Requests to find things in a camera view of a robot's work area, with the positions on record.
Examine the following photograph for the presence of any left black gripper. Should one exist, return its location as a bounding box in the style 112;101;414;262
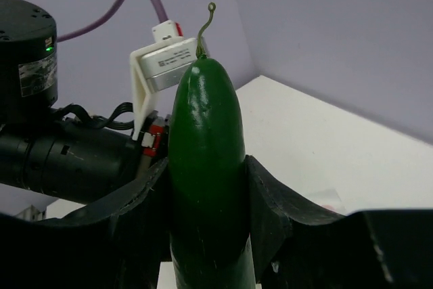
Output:
0;109;170;207

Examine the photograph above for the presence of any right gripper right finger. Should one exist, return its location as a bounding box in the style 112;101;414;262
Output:
246;156;432;288

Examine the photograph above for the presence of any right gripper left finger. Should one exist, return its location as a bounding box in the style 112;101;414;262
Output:
1;159;168;288

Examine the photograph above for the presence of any dark green toy cucumber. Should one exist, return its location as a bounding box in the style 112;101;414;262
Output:
168;1;255;289

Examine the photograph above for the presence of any clear zip top bag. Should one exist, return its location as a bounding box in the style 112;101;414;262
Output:
308;188;346;215

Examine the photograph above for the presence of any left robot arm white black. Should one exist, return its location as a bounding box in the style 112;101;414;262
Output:
1;0;168;204

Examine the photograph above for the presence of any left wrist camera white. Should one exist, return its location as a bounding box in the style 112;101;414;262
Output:
129;20;197;141

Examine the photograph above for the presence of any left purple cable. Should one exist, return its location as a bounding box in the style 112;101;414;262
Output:
55;0;170;43

